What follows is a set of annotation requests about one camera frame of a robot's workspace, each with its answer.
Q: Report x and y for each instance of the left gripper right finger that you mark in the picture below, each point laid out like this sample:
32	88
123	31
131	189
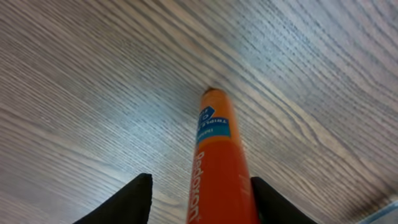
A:
274	208

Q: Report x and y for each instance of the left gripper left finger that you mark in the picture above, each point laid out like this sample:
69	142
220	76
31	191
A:
129	205

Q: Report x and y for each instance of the orange tube white cap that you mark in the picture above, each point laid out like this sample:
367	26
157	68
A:
220	186

